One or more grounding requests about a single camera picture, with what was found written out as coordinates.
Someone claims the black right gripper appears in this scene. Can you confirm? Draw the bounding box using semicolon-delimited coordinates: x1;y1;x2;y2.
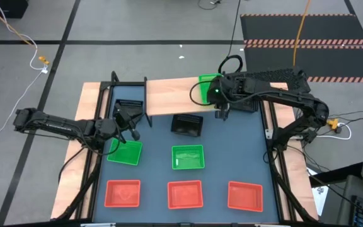
208;75;234;121

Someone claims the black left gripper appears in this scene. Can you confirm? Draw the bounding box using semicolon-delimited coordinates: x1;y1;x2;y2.
106;105;141;142

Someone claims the green plastic basket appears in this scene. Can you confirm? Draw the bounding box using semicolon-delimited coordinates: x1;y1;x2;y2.
171;144;206;171
107;137;144;166
198;73;224;105

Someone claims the red-orange plastic basket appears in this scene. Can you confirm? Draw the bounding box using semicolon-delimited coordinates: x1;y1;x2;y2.
167;180;204;210
103;179;142;208
227;180;264;212

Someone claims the wooden shelf with black legs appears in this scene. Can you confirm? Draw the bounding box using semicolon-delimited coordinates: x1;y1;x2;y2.
143;75;233;129

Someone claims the blue table mat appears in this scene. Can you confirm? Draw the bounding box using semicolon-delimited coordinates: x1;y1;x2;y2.
92;84;280;224

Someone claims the black perforated computer case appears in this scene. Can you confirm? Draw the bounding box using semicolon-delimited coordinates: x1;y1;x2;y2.
247;67;311;105

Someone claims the yellow plug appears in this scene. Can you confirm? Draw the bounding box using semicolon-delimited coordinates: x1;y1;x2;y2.
326;118;343;135

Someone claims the white paper sheet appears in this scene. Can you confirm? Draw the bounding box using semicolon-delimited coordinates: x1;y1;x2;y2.
306;166;330;217

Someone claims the black hazard-striped floor mat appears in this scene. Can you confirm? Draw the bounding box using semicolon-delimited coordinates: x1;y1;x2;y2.
239;13;363;84

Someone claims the dark grey desk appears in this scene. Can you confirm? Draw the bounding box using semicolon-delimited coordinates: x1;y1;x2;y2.
335;175;363;227

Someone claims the black box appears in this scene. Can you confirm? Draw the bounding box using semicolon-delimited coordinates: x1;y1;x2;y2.
0;0;30;19

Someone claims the black cable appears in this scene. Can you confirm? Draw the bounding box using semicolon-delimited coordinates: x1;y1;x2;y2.
217;0;245;76
197;0;223;10

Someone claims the white cable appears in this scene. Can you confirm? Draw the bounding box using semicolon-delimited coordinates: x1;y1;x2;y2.
0;0;49;144
315;122;352;141

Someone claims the orange cable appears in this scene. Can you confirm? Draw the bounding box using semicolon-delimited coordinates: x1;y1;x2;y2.
292;0;311;67
0;0;50;66

